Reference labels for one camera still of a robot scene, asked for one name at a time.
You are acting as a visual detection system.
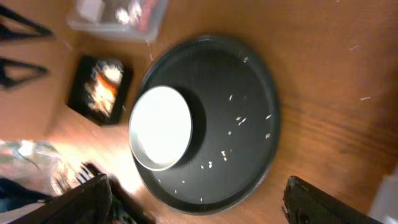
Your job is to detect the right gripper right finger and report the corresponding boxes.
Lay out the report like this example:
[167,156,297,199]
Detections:
[282,175,381,224]

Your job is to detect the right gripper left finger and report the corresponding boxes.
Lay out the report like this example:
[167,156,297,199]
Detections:
[12,174,112,224]

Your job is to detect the white plastic fork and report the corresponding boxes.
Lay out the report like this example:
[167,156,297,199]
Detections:
[50,162,95,195]

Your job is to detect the white plate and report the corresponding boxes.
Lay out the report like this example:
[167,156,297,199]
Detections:
[128,86,193,171]

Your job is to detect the rice and food scraps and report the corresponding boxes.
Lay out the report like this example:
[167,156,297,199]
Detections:
[84,60,124,117]

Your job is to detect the orange carrot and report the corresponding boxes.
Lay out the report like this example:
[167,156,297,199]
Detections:
[94,73,118,101]

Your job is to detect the red snack wrapper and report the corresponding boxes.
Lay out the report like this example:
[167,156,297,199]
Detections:
[129,0,159,32]

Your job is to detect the black rectangular tray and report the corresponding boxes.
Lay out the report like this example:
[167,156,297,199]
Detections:
[67,55,133,126]

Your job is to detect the round black serving tray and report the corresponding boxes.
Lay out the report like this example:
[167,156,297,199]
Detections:
[136,35,281,215]

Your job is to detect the clear plastic bin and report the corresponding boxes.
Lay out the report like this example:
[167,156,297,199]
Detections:
[67,0,169,42]

